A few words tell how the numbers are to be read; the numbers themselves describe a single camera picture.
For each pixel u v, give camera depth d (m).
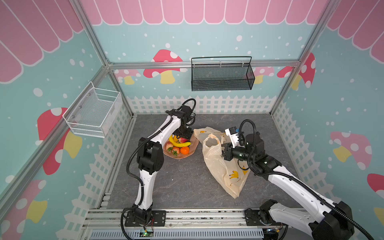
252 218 0.74
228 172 0.73
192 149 0.96
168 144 0.94
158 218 0.74
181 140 0.94
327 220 0.38
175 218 0.76
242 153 0.62
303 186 0.46
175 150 0.94
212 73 0.98
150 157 0.56
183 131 0.83
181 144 0.94
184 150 0.94
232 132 0.65
